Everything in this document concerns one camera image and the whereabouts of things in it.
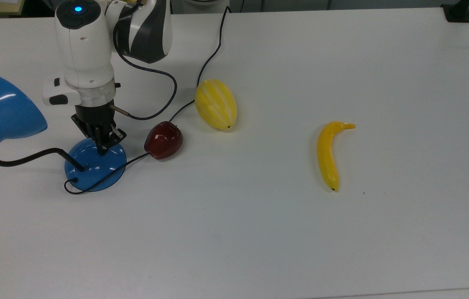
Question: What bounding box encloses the yellow banana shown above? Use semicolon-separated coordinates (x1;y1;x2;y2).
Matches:
317;121;356;192

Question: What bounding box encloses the thin black lamp power cord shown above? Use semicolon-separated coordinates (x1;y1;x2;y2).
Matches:
64;6;230;195

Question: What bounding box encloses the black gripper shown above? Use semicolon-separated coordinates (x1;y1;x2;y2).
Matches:
71;101;127;155

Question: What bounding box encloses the yellow striped melon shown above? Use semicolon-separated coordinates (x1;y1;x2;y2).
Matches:
195;79;238;130

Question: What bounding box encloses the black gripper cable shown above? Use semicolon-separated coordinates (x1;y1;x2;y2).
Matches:
112;25;178;121

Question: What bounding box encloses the dark red apple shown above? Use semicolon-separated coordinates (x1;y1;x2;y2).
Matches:
144;121;184;160

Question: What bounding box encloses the blue gooseneck desk lamp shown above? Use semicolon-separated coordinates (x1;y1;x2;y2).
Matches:
0;75;127;192

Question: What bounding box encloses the black table corner clamp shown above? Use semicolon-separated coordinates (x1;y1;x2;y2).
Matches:
441;0;469;23

